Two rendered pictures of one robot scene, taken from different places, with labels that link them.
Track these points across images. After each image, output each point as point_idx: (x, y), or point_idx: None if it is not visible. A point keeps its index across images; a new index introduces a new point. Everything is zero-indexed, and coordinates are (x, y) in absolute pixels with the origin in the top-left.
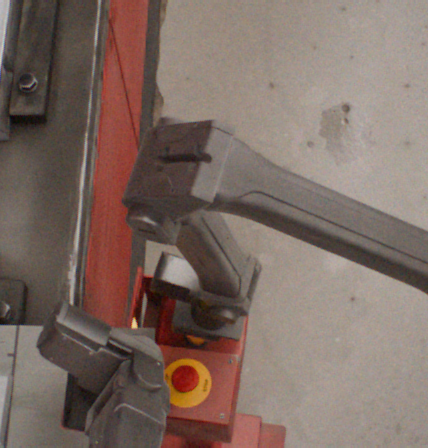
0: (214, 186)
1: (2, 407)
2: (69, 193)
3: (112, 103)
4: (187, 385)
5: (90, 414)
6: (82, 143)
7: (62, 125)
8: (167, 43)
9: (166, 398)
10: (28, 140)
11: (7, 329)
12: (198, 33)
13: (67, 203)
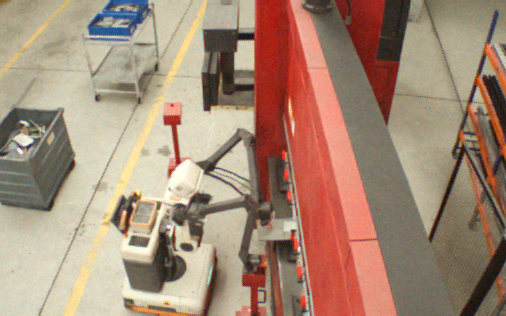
0: (243, 195)
1: (284, 226)
2: (283, 281)
3: None
4: None
5: (262, 196)
6: (282, 292)
7: (288, 296)
8: None
9: (250, 196)
10: (295, 292)
11: (286, 238)
12: None
13: (283, 279)
